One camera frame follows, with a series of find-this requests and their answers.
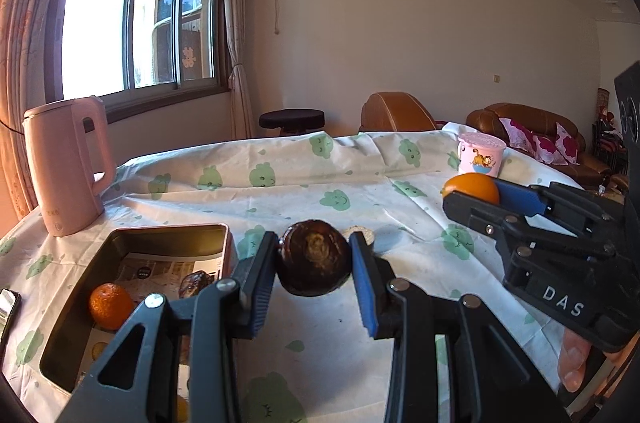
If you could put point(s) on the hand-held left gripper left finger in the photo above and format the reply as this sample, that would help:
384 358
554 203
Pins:
260 283

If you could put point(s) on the brown-framed window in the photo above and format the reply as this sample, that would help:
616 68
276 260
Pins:
145 13

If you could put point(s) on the black phone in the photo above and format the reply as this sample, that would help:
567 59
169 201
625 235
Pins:
7 310

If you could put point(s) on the pink tin box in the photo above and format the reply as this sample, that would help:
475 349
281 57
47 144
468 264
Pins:
165 238

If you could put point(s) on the dark round stool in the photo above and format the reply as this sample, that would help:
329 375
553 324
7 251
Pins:
292 119

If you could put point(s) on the dark brown water chestnut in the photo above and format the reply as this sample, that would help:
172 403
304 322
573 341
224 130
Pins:
314 257

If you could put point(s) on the pink cartoon cup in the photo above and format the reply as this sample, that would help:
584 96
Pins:
481 155

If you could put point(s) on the person's right hand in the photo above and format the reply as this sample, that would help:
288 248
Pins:
575 363

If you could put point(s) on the purple passion fruit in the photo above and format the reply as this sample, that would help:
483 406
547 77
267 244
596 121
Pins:
194 284

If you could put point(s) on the beige curtain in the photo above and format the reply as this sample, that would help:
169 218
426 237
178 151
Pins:
239 43

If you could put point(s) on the pink electric kettle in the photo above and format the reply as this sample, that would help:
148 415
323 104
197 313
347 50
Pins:
67 168

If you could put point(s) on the brown leather sofa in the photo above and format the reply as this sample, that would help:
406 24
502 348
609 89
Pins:
530 113

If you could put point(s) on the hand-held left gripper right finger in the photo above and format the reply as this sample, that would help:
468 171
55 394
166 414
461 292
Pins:
365 288

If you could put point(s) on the pink patterned curtain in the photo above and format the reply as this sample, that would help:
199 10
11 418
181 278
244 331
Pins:
25 78

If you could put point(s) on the dark wooden chairs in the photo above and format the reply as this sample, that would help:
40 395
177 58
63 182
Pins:
607 128

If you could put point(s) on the large orange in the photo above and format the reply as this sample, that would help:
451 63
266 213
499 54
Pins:
472 188

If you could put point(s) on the mandarin orange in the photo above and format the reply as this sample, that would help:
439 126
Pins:
110 305

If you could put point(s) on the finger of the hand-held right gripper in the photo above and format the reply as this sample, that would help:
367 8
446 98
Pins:
520 195
475 213

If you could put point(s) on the brown leather chair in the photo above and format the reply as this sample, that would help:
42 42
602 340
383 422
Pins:
395 113

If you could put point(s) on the layered cake cylinder back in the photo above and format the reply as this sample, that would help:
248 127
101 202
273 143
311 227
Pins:
362 235

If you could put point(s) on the floral cushions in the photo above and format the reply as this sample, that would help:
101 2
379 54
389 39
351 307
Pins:
545 143

